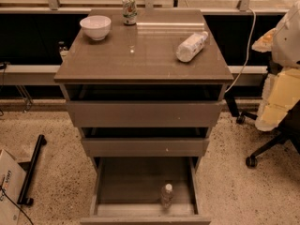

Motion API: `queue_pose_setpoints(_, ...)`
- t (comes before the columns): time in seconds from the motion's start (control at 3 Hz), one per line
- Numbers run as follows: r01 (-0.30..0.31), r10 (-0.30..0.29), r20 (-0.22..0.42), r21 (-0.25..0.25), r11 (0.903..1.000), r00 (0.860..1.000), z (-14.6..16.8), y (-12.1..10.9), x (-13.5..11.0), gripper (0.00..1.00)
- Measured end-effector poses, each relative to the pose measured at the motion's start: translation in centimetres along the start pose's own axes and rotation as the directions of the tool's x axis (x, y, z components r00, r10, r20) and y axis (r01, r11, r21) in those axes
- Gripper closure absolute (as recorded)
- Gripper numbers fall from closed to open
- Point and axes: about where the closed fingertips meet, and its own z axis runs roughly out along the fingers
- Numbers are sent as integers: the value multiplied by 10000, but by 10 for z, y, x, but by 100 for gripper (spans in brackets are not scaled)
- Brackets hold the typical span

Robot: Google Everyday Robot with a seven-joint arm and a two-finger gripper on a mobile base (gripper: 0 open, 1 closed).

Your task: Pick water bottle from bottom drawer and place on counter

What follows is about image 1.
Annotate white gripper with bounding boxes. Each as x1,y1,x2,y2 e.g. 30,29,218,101
252,28,300,131

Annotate clear water bottle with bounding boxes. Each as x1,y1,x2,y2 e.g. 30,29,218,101
160,184,173,209

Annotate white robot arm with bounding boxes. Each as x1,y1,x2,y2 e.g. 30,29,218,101
252,1,300,131

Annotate white lying plastic bottle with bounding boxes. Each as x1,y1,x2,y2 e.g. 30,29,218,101
176,31,208,63

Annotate top drawer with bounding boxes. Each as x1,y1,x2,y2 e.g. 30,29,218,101
64,84,224,128

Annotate grey drawer cabinet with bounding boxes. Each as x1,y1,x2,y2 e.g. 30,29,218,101
53,8,234,225

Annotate open bottom drawer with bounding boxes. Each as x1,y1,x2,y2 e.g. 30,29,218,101
81,157,210,225

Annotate middle drawer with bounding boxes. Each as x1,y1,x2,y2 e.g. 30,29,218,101
82,127,209,157

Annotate small bottle behind cabinet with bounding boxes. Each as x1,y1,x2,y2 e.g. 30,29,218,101
58,41,68,60

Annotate black office chair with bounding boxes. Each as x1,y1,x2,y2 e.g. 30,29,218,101
225,93,300,168

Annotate drink can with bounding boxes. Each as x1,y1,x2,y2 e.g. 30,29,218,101
122,0,138,25

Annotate white bowl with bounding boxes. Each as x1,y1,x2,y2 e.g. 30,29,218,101
80,15,112,40

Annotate black metal stand bar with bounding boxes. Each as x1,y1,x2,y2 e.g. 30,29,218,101
17,134,47,205

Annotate cardboard box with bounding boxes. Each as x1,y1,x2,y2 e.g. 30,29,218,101
0,150,25,225

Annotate white cable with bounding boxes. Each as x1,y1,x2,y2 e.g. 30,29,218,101
224,7,257,94

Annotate black cable on floor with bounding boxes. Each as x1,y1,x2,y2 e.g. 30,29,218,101
0,185,35,225

